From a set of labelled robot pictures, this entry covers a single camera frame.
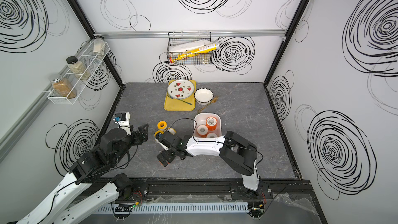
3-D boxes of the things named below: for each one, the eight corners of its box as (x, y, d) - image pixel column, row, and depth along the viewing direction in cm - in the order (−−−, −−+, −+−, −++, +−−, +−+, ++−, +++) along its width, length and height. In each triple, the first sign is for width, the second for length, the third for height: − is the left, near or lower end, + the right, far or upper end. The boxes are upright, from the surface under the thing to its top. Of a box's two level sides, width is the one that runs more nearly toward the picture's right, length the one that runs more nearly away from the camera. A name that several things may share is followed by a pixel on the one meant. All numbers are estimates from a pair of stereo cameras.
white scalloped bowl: (194, 104, 109) (194, 102, 106) (194, 90, 118) (194, 87, 115) (213, 105, 109) (214, 102, 106) (212, 90, 118) (213, 87, 115)
